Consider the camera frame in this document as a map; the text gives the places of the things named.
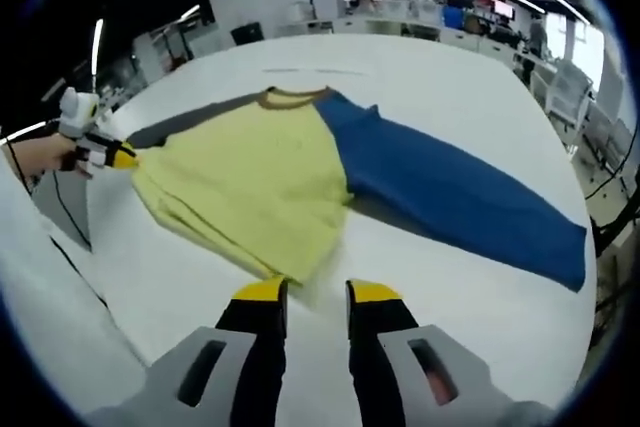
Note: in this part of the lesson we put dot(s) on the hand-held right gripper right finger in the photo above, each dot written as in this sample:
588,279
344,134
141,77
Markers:
380,377

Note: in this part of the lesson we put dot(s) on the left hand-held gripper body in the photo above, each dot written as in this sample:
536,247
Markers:
77,112

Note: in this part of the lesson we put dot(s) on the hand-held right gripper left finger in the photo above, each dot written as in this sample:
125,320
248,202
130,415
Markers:
250,372

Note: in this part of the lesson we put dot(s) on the yellow blue grey garment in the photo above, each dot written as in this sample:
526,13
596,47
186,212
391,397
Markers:
250,172

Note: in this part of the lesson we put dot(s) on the person's left hand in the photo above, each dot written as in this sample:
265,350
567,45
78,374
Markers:
47,157

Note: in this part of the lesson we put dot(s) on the grey table side panel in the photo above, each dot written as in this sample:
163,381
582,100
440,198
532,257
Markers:
60,207

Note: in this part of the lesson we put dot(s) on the person's white shirt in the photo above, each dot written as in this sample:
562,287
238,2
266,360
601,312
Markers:
40,297

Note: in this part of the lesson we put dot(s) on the black box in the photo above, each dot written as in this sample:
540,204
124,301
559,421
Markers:
246,34

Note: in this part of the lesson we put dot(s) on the black stand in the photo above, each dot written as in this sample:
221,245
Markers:
615,242

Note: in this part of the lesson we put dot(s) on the white office chair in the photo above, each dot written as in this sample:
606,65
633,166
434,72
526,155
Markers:
570,92

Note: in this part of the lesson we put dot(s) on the white cabinet row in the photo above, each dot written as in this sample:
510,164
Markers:
450,37

